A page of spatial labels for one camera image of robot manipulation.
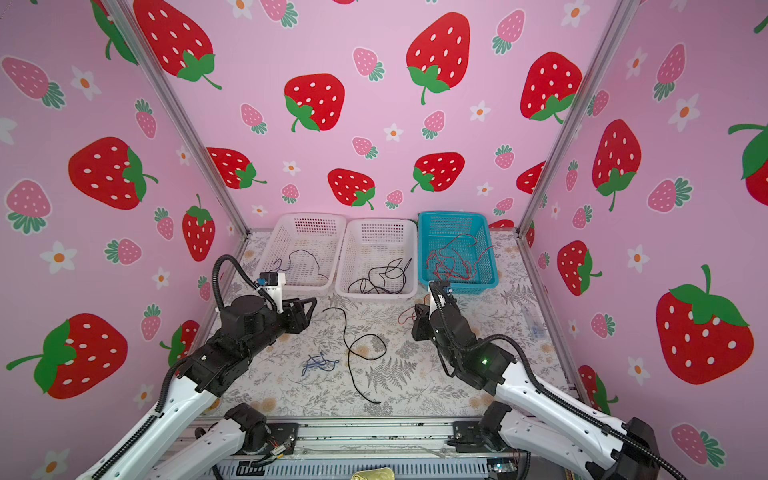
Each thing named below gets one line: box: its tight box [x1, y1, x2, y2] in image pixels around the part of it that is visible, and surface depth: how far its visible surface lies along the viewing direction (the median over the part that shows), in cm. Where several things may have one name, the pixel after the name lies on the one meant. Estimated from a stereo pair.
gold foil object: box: [351, 467, 395, 480], surface depth 66 cm
